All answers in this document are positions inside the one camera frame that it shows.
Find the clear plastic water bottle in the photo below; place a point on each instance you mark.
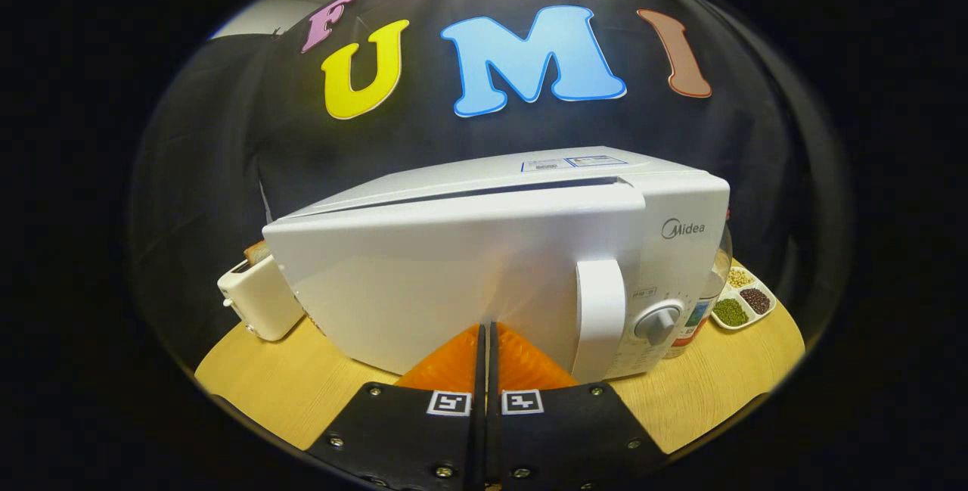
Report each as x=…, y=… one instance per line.
x=703, y=309

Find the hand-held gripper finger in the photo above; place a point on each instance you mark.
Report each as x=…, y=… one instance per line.
x=494, y=430
x=479, y=430

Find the cream toaster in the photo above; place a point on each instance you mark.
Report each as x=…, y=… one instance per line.
x=261, y=302

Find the black backdrop cloth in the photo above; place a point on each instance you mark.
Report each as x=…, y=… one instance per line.
x=227, y=135

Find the white microwave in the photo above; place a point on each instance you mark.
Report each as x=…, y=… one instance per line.
x=423, y=271

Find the white divided bean dish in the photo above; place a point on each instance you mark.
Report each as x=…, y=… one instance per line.
x=745, y=300

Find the toast slice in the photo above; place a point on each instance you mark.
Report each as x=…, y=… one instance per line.
x=257, y=252

